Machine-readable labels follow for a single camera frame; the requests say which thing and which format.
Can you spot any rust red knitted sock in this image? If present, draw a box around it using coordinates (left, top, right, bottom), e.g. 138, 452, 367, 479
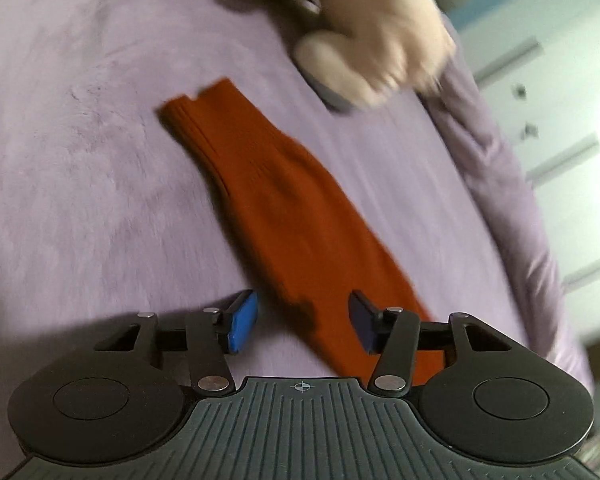
157, 77, 448, 387

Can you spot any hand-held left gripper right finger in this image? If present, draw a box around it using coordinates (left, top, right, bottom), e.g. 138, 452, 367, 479
348, 290, 514, 397

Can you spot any person's right hand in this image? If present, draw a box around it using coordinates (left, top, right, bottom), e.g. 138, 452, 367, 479
269, 0, 457, 109

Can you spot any white wardrobe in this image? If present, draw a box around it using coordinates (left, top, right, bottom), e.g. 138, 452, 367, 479
457, 0, 600, 348

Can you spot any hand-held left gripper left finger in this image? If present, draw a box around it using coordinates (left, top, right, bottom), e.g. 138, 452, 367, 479
94, 289, 259, 396

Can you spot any purple fleece blanket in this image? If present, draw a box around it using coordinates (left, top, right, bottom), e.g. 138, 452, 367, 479
0, 0, 597, 397

